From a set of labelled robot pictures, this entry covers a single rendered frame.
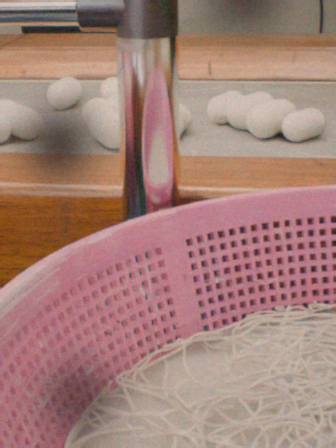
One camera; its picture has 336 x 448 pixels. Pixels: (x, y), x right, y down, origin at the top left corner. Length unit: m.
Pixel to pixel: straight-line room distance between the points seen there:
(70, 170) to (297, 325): 0.13
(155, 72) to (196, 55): 0.40
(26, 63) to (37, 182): 0.38
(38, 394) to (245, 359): 0.08
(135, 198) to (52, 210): 0.05
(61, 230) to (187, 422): 0.13
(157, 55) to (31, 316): 0.11
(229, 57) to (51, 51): 0.15
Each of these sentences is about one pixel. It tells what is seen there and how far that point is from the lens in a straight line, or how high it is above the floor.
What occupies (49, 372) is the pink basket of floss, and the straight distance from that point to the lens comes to 0.25.
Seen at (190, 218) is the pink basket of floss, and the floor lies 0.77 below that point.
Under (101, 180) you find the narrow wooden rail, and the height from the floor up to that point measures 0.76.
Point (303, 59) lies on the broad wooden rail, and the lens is 0.70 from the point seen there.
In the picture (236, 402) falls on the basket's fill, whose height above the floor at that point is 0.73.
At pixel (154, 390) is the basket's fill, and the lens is 0.27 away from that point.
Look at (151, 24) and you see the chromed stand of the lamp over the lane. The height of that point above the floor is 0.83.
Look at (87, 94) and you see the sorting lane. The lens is 0.65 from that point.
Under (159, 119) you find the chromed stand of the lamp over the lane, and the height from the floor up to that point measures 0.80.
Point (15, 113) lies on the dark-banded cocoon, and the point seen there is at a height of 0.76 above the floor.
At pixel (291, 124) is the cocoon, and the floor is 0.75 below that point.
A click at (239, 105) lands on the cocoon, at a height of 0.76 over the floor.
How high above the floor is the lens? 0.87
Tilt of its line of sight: 21 degrees down
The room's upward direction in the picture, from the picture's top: 1 degrees counter-clockwise
